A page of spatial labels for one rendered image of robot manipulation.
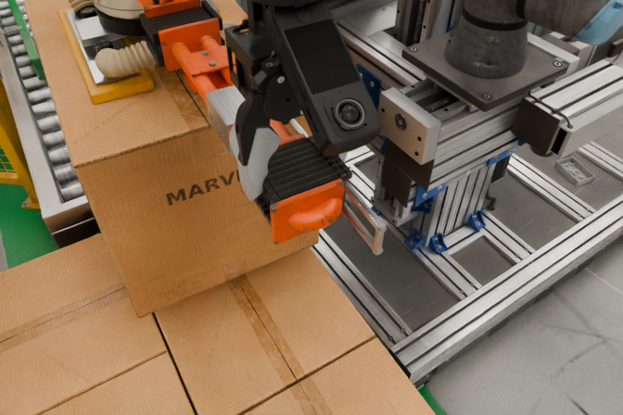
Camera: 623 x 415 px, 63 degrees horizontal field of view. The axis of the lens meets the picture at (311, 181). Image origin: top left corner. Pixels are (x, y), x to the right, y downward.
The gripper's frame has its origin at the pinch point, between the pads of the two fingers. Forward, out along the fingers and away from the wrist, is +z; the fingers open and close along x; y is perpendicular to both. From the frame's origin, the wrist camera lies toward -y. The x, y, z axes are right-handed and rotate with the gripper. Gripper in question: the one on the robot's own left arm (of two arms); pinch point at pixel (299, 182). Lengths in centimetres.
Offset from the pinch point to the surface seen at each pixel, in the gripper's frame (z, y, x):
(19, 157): 95, 149, 44
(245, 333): 66, 25, 1
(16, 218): 121, 146, 55
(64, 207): 60, 74, 29
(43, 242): 121, 128, 47
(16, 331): 66, 49, 45
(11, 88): 61, 140, 35
